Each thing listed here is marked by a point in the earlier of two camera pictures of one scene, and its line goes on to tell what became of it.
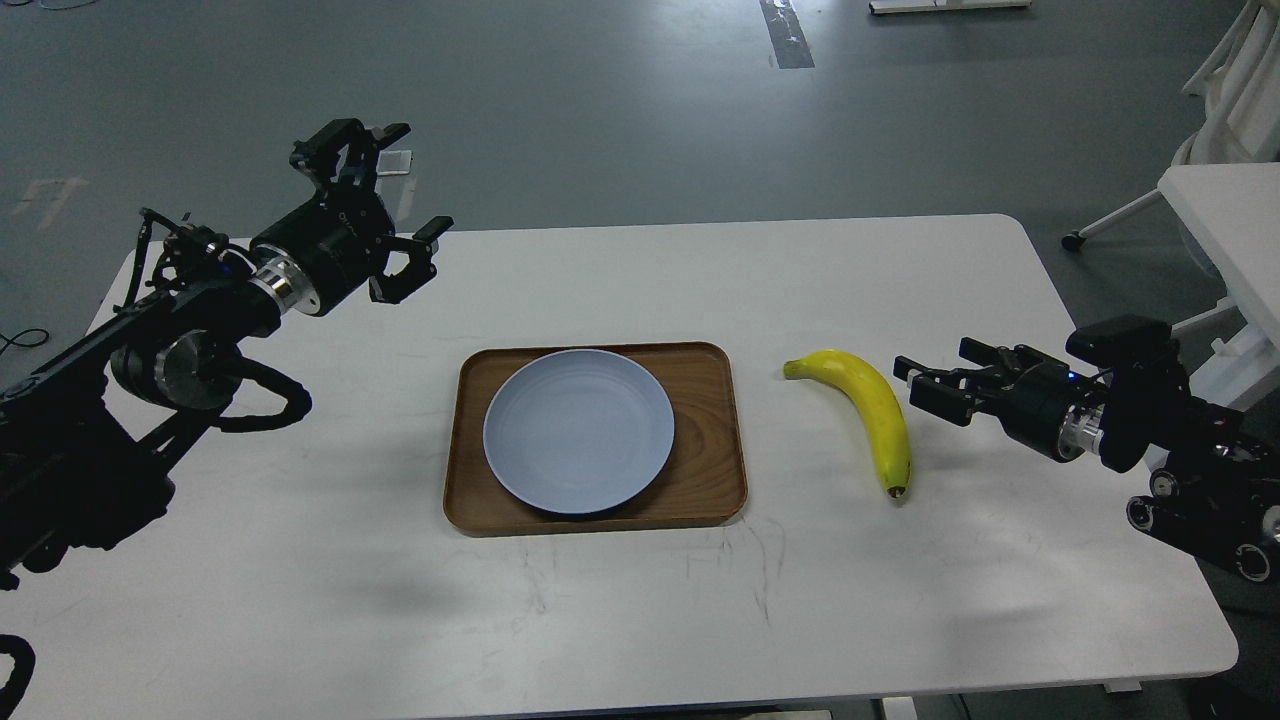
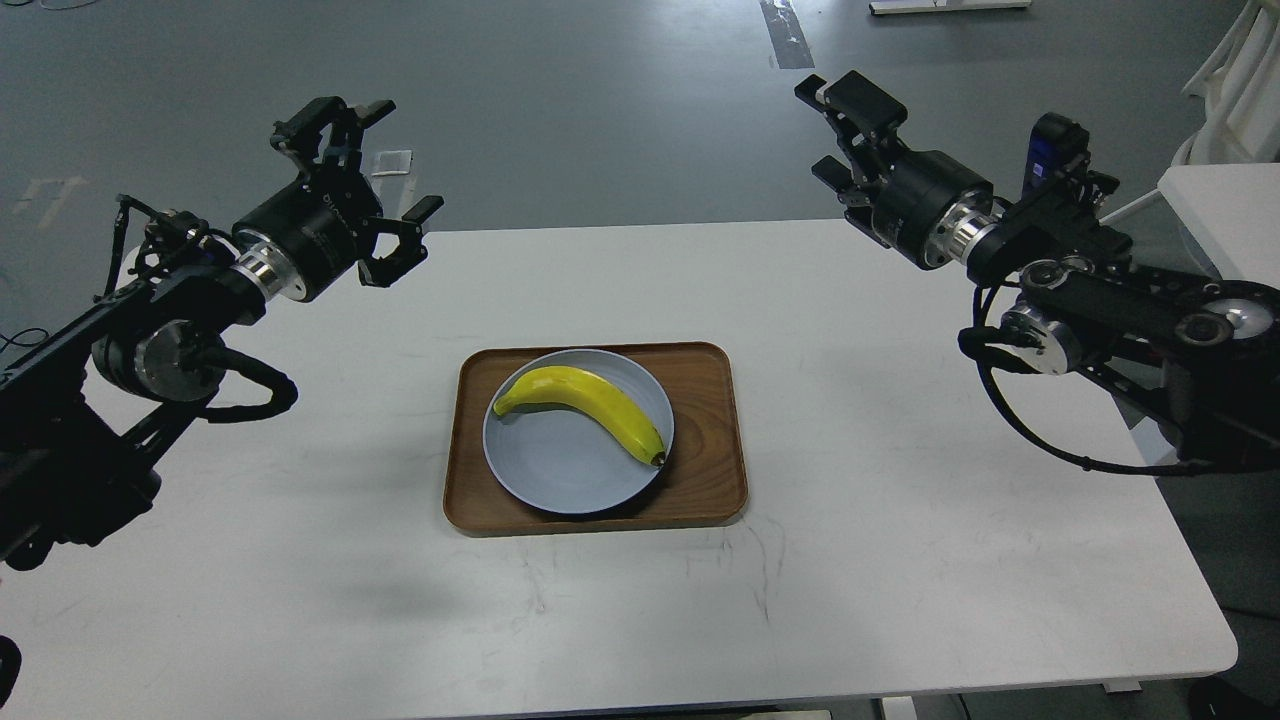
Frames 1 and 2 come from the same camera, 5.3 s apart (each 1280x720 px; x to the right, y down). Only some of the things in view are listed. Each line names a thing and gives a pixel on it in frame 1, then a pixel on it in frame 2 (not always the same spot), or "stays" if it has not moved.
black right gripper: (1034, 396) to (927, 206)
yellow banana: (870, 390) to (595, 392)
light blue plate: (578, 431) stays
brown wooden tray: (703, 481) stays
